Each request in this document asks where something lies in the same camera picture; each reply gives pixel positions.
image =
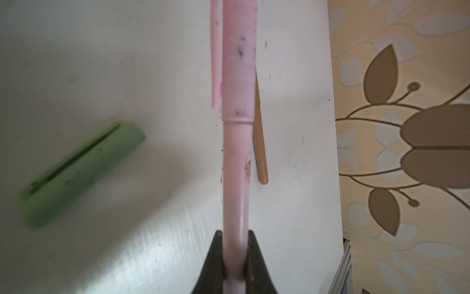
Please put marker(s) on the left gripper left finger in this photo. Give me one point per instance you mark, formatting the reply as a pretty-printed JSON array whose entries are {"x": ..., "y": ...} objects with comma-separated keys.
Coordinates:
[{"x": 212, "y": 274}]

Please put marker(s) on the green pen cap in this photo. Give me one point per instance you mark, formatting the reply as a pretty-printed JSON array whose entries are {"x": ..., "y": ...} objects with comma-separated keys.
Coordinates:
[{"x": 58, "y": 188}]

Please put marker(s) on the pink fountain pen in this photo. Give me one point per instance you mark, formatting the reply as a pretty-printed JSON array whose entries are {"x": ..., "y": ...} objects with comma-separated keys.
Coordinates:
[{"x": 233, "y": 61}]

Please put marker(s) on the brown fountain pen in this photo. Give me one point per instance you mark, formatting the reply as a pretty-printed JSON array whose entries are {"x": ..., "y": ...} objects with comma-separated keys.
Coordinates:
[{"x": 258, "y": 141}]

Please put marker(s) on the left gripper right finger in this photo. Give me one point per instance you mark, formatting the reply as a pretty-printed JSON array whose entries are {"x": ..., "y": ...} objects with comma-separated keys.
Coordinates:
[{"x": 256, "y": 273}]

